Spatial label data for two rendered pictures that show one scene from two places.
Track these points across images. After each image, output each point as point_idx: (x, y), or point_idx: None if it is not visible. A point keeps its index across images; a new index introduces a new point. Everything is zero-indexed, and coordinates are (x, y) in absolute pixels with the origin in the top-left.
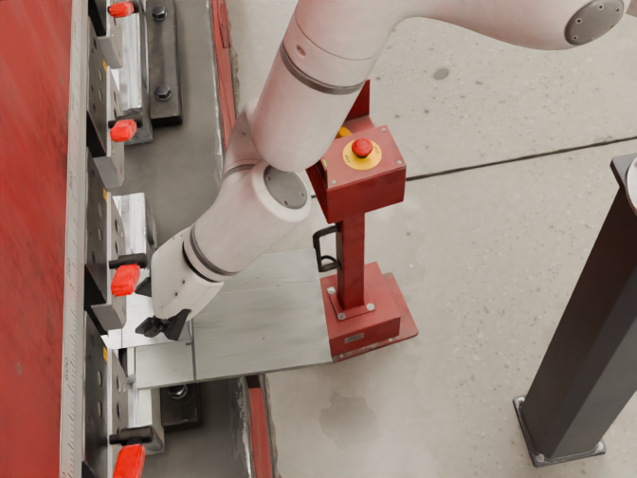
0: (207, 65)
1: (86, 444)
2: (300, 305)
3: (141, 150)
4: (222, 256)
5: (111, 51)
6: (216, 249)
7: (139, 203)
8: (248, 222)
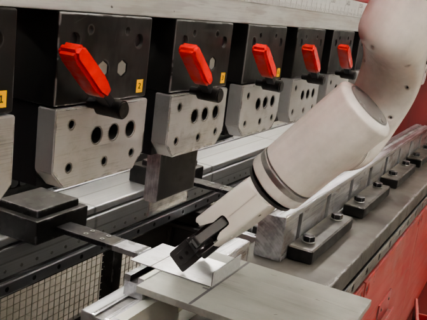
0: (353, 254)
1: (72, 19)
2: (329, 316)
3: (267, 261)
4: (282, 153)
5: (288, 94)
6: (280, 146)
7: (241, 242)
8: (321, 112)
